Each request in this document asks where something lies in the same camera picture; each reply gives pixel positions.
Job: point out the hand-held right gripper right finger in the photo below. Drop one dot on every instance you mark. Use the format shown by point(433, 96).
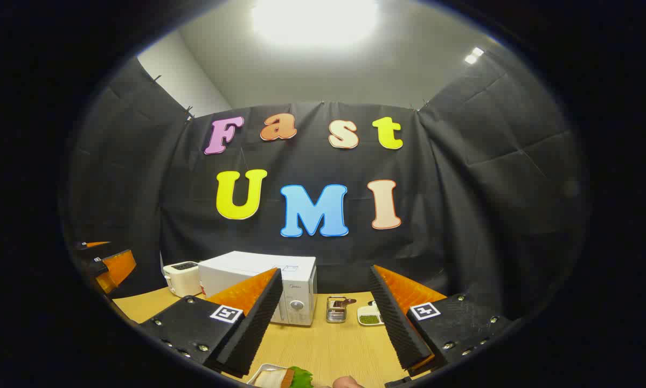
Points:
point(395, 323)

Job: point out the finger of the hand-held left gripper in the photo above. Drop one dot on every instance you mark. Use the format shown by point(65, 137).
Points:
point(119, 267)
point(94, 251)

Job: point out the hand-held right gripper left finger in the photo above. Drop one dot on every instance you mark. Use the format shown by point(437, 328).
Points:
point(258, 323)

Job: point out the white microwave oven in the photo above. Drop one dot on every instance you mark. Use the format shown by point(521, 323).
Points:
point(236, 272)

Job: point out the white divided dish with grains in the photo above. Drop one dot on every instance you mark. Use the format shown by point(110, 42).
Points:
point(369, 318)

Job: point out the metal utensil holder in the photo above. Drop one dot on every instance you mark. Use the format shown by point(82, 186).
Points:
point(335, 312)

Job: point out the white toaster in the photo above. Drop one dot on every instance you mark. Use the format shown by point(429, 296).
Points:
point(181, 279)

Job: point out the black backdrop cloth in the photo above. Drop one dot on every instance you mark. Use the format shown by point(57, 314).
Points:
point(463, 215)

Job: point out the small ceiling light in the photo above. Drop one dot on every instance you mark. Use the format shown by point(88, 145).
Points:
point(473, 55)

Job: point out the large ceiling light panel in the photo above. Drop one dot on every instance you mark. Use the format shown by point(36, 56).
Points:
point(314, 21)

